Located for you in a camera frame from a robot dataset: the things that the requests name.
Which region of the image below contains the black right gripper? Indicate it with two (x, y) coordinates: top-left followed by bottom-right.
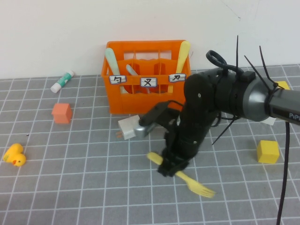
(157, 126), (200, 178)

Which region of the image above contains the yellow plastic fork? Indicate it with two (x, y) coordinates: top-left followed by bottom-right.
(147, 151), (216, 198)

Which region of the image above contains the grey plastic fork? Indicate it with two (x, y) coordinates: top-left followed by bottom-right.
(126, 64), (153, 94)

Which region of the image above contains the yellow plastic knife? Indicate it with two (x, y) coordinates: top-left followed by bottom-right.
(167, 41), (191, 94)

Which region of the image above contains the mint green plastic spoon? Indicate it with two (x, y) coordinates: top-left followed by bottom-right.
(105, 47), (128, 94)

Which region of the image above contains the orange plastic cutlery holder crate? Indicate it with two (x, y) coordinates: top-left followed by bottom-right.
(101, 40), (192, 115)

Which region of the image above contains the black zip tie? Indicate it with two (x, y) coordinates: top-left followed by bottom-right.
(243, 55), (276, 91)
(259, 45), (274, 85)
(235, 35), (241, 71)
(211, 116), (239, 146)

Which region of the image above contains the white power adapter plug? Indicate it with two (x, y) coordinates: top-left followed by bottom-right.
(116, 114), (143, 141)

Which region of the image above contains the large yellow cube block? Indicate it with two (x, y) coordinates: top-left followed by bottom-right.
(256, 140), (280, 164)

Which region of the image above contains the white cube block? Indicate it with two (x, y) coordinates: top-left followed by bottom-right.
(259, 116), (277, 126)

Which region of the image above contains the salmon orange cube block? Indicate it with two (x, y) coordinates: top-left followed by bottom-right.
(51, 103), (73, 124)

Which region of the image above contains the small yellow cube block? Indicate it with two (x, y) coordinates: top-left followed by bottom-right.
(274, 81), (291, 91)

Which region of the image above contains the white green glue stick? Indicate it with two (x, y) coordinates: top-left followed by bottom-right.
(50, 69), (75, 93)

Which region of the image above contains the yellow rubber duck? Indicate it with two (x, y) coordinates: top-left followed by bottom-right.
(2, 143), (27, 167)

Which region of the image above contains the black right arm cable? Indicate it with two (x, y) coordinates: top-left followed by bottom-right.
(205, 50), (291, 225)

